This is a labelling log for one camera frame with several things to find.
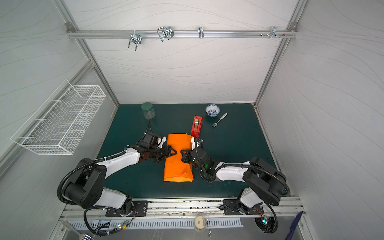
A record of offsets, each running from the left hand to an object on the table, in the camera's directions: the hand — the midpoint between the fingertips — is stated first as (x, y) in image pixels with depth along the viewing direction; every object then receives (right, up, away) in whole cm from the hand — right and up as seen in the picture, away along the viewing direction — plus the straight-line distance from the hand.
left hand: (175, 152), depth 88 cm
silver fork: (+33, +21, +24) cm, 45 cm away
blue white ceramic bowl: (+25, +27, +28) cm, 46 cm away
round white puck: (+14, -23, -26) cm, 37 cm away
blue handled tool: (+59, -31, -17) cm, 69 cm away
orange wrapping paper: (+1, -7, -7) cm, 11 cm away
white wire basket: (-52, +18, -19) cm, 58 cm away
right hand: (+5, +4, -5) cm, 8 cm away
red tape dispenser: (+13, +15, +12) cm, 23 cm away
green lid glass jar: (-22, +27, +18) cm, 39 cm away
